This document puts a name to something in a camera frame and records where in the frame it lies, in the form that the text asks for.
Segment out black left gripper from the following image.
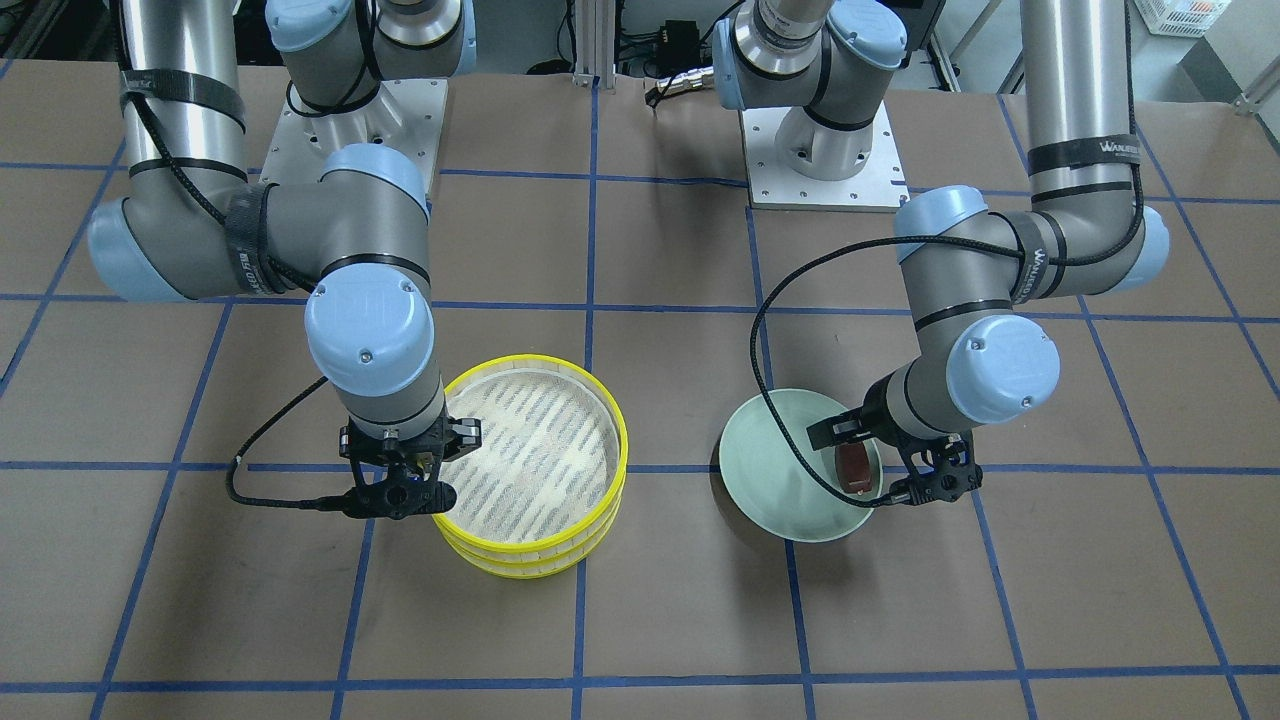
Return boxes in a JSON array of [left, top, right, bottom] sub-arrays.
[[806, 386, 980, 507]]

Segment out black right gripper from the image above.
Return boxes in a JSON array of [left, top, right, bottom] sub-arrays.
[[338, 416, 483, 520]]

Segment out brown chocolate bun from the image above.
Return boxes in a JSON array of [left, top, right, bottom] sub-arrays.
[[835, 443, 876, 495]]

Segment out yellow steamer top layer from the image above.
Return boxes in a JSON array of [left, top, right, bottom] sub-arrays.
[[435, 354, 628, 552]]

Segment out yellow steamer layer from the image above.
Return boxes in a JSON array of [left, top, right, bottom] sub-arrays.
[[438, 493, 622, 579], [435, 354, 628, 552]]

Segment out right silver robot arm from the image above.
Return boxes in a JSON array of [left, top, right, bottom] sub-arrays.
[[88, 1, 483, 520]]

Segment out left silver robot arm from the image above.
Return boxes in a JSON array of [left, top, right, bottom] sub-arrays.
[[713, 1, 1170, 509]]

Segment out yellow steamer bottom layer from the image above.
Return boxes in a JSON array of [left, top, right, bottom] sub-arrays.
[[438, 493, 622, 579]]

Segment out mint green plate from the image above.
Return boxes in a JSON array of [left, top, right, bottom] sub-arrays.
[[719, 389, 872, 543]]

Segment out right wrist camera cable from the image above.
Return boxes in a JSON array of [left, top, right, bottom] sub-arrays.
[[227, 375, 361, 512]]

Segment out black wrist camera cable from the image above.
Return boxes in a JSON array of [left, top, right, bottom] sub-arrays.
[[750, 232, 1030, 509]]

